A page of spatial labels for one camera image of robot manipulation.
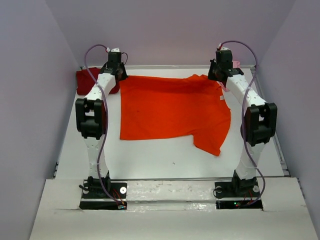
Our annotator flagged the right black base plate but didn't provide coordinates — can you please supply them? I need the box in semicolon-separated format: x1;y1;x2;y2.
212;177;263;210

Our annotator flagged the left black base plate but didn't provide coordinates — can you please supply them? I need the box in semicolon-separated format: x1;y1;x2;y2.
79;180;128;211

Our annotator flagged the white front cover board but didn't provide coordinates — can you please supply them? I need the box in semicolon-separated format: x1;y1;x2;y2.
30;177;318;240

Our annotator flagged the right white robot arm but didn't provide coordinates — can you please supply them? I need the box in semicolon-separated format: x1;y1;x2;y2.
208;46;278;199

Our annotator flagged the orange t-shirt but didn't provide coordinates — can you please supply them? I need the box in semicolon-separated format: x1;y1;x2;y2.
119;74;231;156

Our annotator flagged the pink crumpled t-shirt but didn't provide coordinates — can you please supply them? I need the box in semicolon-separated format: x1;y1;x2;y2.
220;60;242;92

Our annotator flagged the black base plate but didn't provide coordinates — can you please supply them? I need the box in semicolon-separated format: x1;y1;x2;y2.
79;180;128;211
212;177;263;210

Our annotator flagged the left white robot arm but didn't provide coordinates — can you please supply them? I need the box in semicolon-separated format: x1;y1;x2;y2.
75;48;123;202

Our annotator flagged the dark red folded t-shirt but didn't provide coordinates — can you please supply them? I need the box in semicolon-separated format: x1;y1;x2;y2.
76;67;120;96

